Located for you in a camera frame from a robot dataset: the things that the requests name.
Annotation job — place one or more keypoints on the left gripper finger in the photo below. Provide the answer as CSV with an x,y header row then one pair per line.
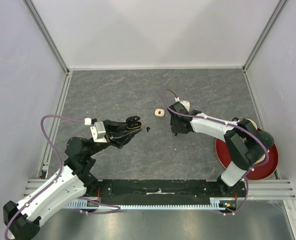
x,y
121,139
113,127

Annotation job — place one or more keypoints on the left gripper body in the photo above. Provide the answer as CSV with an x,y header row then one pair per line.
x,y
109,134

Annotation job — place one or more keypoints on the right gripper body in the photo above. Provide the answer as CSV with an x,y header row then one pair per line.
x,y
175,127

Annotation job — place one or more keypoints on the black earbud charging case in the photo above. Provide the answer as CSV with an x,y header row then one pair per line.
x,y
133,122

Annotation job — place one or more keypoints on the beige earbud charging case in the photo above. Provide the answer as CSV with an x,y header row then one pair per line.
x,y
159,112

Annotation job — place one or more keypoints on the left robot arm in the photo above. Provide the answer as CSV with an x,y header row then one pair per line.
x,y
23,219

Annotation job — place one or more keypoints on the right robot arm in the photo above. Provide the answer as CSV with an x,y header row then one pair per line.
x,y
214,127

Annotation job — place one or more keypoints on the red round tray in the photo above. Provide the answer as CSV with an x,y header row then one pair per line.
x,y
268,165

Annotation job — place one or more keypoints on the cream mug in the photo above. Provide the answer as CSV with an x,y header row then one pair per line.
x,y
248,124

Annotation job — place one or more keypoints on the dark green cup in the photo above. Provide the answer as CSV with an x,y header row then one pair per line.
x,y
266,138

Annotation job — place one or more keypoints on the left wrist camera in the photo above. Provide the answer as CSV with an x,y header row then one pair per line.
x,y
98,132

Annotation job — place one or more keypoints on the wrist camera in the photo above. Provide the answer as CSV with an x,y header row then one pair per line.
x,y
185,103
98,132

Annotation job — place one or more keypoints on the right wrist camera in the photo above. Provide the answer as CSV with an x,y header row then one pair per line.
x,y
185,103

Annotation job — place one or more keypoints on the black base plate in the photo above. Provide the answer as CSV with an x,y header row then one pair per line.
x,y
161,191

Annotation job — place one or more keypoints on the slotted cable duct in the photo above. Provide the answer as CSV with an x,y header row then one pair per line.
x,y
80,204

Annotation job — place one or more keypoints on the cream cup with handle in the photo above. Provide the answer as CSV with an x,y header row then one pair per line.
x,y
261,159

